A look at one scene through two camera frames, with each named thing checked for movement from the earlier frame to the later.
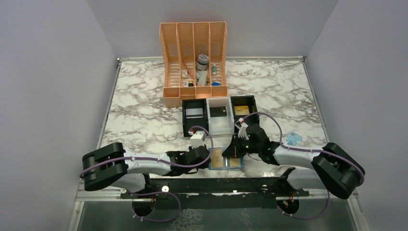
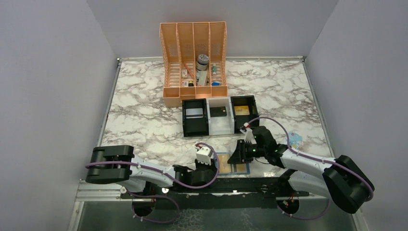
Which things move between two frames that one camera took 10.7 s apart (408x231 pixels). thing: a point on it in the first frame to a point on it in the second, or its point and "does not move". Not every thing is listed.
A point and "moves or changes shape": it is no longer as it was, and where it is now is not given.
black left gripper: x=205 y=165 to x=211 y=167
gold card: x=217 y=158 moves or changes shape
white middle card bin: x=223 y=125 does not move
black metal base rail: x=214 y=187 does not move
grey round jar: x=202 y=62 does not move
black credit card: x=217 y=111 does not move
